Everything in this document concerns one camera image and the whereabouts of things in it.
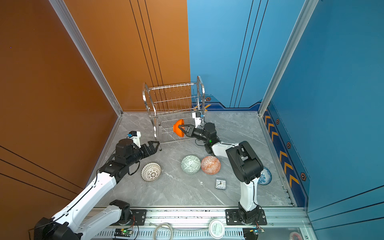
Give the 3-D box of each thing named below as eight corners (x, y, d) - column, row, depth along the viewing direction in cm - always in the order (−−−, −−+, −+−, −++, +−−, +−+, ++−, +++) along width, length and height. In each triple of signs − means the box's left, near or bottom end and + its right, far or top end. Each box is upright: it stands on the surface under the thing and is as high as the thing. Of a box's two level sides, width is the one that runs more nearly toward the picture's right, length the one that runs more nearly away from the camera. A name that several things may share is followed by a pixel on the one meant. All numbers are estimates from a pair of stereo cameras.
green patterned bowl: (181, 174, 89) (180, 170, 86) (182, 158, 96) (181, 155, 92) (200, 174, 89) (200, 170, 86) (200, 158, 96) (200, 155, 92)
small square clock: (215, 188, 84) (215, 187, 82) (215, 178, 87) (216, 177, 86) (225, 190, 83) (225, 188, 82) (225, 179, 87) (225, 178, 85)
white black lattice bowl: (141, 181, 86) (139, 178, 83) (145, 165, 93) (143, 162, 89) (159, 181, 86) (157, 178, 83) (162, 165, 93) (160, 162, 89)
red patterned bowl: (201, 174, 89) (201, 171, 85) (201, 159, 95) (201, 156, 92) (220, 174, 89) (221, 171, 85) (218, 159, 95) (219, 156, 92)
